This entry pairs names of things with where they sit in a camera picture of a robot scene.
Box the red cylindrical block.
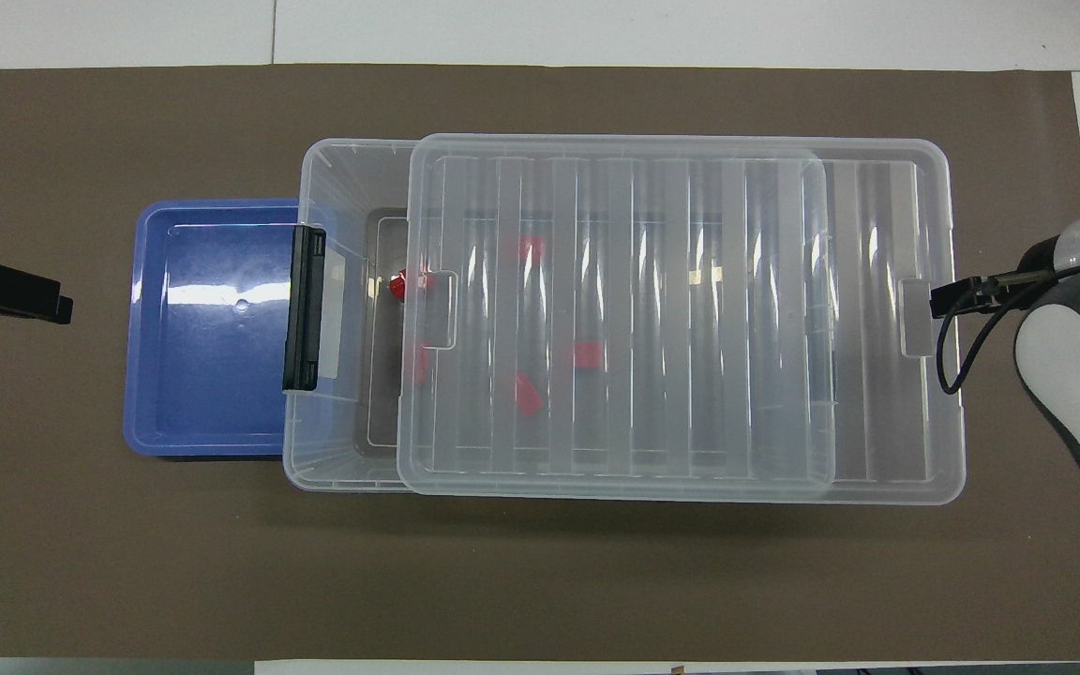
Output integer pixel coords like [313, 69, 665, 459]
[389, 268, 436, 302]

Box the blue plastic tray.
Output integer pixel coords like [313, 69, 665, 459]
[123, 199, 303, 458]

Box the black box latch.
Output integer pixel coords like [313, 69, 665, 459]
[281, 225, 327, 392]

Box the brown table mat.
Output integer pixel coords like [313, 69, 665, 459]
[0, 64, 1080, 662]

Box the clear plastic storage box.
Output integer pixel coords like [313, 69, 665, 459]
[282, 139, 839, 495]

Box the clear ribbed box lid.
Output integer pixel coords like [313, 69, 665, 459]
[397, 133, 967, 507]

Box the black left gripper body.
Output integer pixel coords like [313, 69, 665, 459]
[0, 261, 61, 322]

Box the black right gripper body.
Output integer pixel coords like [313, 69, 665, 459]
[969, 265, 1058, 307]

